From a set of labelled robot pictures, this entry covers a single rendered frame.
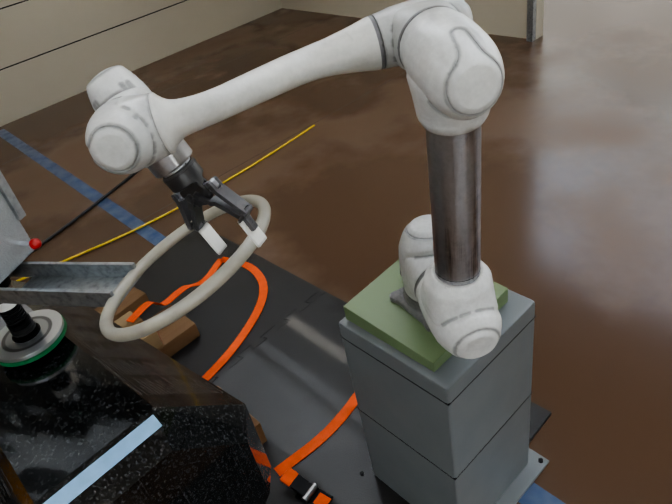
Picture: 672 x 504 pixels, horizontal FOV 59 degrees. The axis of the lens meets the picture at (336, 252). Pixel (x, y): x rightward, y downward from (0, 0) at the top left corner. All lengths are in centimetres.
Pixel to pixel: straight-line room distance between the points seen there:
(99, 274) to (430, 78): 109
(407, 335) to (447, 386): 17
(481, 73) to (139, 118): 53
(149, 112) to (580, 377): 207
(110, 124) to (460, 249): 70
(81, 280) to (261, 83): 90
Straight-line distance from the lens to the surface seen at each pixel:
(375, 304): 168
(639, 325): 287
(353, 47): 114
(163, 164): 116
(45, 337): 197
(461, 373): 155
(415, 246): 146
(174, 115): 100
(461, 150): 109
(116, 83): 114
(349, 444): 241
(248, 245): 126
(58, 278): 181
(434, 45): 100
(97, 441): 167
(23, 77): 694
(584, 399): 255
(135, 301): 332
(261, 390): 268
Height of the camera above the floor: 198
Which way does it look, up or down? 37 degrees down
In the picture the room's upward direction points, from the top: 12 degrees counter-clockwise
